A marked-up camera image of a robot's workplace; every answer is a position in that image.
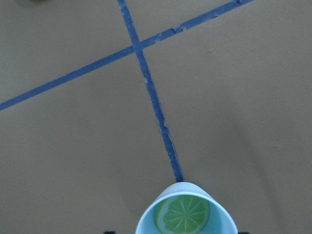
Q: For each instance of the yellow lemon slice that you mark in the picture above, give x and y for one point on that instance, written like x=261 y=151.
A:
x=182 y=214

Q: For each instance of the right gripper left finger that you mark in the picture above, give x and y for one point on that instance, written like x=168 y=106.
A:
x=108 y=232

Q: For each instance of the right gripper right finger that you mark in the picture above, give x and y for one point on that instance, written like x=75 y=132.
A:
x=245 y=232

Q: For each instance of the light blue plastic cup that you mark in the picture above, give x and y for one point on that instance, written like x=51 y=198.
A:
x=220 y=222

